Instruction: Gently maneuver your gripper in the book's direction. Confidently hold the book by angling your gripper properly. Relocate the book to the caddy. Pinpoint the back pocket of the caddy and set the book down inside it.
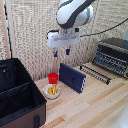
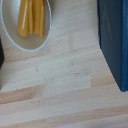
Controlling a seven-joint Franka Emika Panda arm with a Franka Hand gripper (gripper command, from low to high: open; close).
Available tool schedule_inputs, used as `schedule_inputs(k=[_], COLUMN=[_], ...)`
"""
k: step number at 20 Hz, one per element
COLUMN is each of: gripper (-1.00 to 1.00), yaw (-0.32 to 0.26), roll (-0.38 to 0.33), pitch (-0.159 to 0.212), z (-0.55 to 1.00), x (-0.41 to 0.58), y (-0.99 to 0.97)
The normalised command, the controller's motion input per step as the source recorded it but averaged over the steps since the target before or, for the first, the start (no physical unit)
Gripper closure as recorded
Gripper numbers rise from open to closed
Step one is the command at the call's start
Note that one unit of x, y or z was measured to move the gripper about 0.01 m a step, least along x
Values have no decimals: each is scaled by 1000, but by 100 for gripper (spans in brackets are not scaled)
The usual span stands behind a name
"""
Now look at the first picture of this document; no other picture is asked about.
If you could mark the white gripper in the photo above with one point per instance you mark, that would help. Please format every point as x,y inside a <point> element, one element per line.
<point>63,38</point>

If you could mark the dark blue book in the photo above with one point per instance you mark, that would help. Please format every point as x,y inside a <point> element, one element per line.
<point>72,78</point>

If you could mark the woven beige room divider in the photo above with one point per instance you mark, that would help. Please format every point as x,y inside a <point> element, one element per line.
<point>30,33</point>

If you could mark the yellow sticks in bowl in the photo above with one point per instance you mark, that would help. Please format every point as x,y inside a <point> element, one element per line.
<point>52,89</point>

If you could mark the white bowl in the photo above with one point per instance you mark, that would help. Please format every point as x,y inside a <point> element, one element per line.
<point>51,94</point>

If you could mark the black toaster oven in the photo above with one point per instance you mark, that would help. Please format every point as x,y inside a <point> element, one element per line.
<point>111,56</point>

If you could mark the black fabric storage case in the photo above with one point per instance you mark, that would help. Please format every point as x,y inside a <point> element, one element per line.
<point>18,96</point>

